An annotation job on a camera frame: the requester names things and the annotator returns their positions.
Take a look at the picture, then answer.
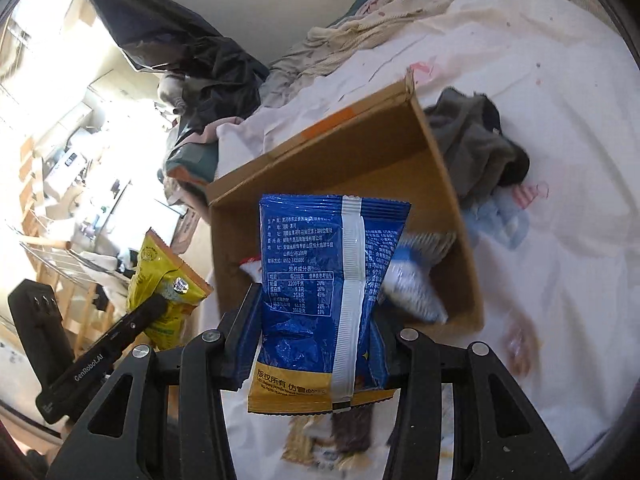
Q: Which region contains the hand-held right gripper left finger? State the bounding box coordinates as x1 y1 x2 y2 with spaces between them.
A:
47 282 263 480

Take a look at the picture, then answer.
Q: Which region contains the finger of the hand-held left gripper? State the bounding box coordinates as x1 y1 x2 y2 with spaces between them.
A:
102 276 190 350

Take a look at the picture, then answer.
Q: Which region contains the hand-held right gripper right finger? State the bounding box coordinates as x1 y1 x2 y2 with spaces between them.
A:
372 305 571 480

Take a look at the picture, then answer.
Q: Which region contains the yellow snack packet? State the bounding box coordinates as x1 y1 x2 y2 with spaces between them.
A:
125 228 214 352

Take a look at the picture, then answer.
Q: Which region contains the cardboard box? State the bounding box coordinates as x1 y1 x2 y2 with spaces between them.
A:
206 72 485 333

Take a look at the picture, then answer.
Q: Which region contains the wooden drying rack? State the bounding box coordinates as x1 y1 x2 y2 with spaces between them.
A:
20 210 131 341

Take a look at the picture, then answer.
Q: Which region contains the red edged cartoon snack packet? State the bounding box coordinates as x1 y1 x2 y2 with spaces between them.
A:
239 257 263 286

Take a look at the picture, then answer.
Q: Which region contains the white blue snack packet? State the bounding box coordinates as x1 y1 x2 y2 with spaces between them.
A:
385 232 451 323

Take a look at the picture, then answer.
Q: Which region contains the brown snack packet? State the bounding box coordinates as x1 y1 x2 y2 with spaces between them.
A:
282 402 376 461

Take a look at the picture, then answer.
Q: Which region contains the teal orange cushion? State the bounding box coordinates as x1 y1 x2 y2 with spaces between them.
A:
160 120 221 196

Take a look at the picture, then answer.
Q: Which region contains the light blue cloth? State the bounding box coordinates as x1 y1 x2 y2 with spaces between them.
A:
462 192 530 251

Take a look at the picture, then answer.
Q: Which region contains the grey cloth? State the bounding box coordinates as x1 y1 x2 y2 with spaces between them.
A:
425 87 531 206

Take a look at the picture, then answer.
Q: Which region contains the black plastic bag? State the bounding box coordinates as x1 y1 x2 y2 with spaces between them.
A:
75 0 271 131

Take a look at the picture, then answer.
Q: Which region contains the crumpled floral blanket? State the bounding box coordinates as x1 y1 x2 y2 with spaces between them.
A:
270 0 461 96

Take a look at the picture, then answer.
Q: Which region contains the teal pillow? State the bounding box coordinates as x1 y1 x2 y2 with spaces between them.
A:
345 0 381 21

